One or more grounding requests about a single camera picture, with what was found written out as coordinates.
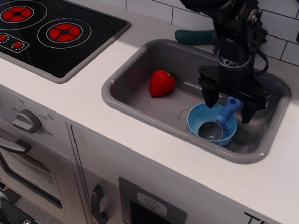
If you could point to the grey plastic sink basin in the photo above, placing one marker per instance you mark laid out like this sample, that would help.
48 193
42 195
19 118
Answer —
127 90

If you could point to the black toy stove top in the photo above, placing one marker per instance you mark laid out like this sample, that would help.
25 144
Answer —
55 38

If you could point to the grey oven door handle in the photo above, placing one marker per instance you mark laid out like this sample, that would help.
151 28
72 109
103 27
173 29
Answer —
17 146

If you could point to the teal green toy vegetable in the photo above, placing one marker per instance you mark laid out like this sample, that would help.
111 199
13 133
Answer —
202 37

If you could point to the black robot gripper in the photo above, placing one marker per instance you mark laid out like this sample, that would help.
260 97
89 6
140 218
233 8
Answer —
235 80

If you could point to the grey cabinet door handle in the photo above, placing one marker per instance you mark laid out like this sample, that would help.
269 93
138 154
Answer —
100 217

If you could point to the red toy strawberry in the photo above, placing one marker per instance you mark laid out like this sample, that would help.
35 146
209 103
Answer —
161 83

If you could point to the grey oven dial knob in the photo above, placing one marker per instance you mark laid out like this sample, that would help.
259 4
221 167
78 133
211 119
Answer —
27 121

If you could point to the light blue plastic bowl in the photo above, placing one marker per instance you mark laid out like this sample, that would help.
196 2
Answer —
201 114

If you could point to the blue handled metal spoon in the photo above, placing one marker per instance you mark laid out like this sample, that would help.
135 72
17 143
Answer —
212 130

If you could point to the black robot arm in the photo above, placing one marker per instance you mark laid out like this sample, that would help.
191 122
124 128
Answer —
238 28

